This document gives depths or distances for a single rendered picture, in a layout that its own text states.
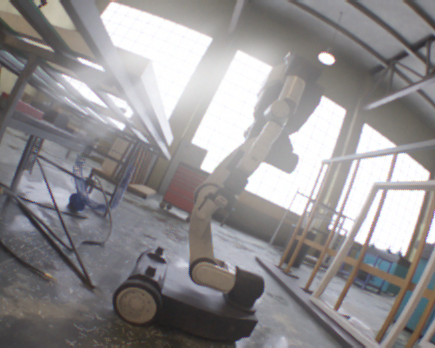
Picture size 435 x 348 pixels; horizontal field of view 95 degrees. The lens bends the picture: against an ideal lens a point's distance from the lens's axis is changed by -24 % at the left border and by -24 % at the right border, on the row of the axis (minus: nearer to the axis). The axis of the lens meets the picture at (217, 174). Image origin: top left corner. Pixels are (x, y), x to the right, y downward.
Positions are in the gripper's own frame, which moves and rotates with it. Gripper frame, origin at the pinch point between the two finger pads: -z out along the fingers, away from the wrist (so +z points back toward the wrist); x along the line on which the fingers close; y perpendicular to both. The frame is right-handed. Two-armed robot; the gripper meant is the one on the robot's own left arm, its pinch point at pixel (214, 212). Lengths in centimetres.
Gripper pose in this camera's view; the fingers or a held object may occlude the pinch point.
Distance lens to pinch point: 103.4
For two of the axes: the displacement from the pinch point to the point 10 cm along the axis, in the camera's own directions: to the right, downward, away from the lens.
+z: 5.9, -8.0, 1.0
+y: 1.1, -0.5, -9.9
